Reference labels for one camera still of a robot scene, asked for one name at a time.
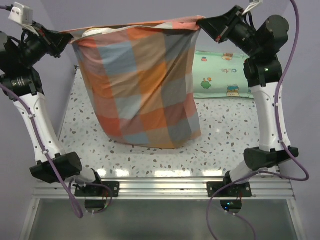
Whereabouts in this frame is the cream pillow yellow trim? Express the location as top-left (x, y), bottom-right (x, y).
top-left (79, 23), bottom-right (142, 41)

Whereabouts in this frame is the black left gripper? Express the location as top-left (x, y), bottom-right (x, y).
top-left (15, 19), bottom-right (71, 68)

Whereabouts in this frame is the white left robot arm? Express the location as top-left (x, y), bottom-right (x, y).
top-left (0, 22), bottom-right (104, 197)

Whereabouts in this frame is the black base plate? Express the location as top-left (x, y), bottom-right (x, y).
top-left (206, 181), bottom-right (253, 198)
top-left (74, 181), bottom-right (120, 198)

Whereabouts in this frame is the orange grey plaid pillowcase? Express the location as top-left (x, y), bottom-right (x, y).
top-left (68, 15), bottom-right (201, 149)

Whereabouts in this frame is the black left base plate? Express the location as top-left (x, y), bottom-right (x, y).
top-left (74, 181), bottom-right (120, 198)

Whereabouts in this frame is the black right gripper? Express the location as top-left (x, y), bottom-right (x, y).
top-left (199, 4), bottom-right (264, 58)

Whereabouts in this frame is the green cartoon print pillow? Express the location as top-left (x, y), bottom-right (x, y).
top-left (192, 51), bottom-right (253, 99)

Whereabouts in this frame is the aluminium mounting rail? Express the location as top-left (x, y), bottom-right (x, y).
top-left (32, 163), bottom-right (296, 200)

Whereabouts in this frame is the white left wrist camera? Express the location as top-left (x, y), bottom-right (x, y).
top-left (8, 2), bottom-right (33, 26)

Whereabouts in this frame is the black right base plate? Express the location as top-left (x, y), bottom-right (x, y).
top-left (206, 181), bottom-right (253, 198)

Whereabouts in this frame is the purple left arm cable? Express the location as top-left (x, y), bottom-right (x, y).
top-left (0, 4), bottom-right (85, 219)

